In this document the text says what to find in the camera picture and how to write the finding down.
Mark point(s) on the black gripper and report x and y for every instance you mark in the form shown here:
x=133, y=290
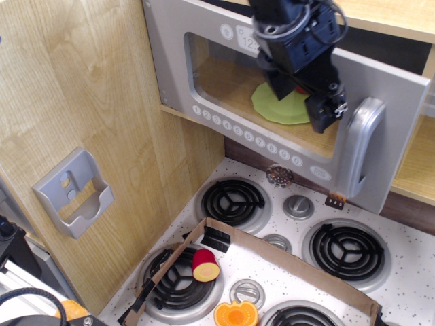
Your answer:
x=296, y=40

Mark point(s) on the silver toy microwave door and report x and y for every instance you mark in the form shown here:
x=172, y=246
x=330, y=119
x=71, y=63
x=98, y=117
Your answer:
x=206, y=64

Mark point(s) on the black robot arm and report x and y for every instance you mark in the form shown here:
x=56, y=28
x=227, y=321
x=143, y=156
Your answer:
x=296, y=40

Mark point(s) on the red toy strawberry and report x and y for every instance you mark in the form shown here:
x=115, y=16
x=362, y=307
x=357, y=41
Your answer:
x=300, y=90

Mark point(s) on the green toy plate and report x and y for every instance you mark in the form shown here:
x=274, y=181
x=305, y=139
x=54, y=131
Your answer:
x=288, y=111

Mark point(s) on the hanging silver toy strainer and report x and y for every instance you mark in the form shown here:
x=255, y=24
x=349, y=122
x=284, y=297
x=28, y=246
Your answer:
x=279, y=176

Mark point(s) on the hanging toy spatula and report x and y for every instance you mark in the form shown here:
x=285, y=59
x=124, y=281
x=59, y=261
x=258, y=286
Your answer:
x=335, y=201

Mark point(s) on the silver back stove knob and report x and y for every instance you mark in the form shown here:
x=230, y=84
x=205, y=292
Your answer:
x=298, y=207

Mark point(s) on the silver stove knob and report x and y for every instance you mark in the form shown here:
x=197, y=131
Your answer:
x=279, y=241
x=298, y=207
x=248, y=290

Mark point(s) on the back left stove burner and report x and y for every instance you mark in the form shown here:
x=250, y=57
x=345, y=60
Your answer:
x=239, y=202

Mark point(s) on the silver middle stove knob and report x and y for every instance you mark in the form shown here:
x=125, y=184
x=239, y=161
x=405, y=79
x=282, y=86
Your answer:
x=279, y=241

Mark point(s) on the brown cardboard barrier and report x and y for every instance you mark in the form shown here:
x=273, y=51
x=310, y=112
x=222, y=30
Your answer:
x=220, y=236

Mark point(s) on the back right stove burner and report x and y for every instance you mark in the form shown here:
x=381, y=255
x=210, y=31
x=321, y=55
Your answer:
x=350, y=251

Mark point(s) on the red yellow toy fruit piece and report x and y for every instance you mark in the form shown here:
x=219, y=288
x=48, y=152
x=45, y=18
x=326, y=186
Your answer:
x=205, y=267

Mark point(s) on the silver front stove knob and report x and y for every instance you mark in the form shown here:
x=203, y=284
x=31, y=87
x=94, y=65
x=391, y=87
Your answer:
x=248, y=290

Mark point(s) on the front right stove burner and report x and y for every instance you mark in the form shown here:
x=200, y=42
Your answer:
x=299, y=312

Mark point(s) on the orange toy pumpkin half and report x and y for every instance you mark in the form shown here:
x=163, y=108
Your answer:
x=238, y=314

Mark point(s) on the orange toy food piece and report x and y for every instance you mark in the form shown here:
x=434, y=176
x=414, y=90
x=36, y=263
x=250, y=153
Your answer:
x=73, y=310

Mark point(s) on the black equipment on left edge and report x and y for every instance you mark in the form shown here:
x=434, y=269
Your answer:
x=15, y=248

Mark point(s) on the grey wall phone holder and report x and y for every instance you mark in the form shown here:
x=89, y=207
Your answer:
x=74, y=194

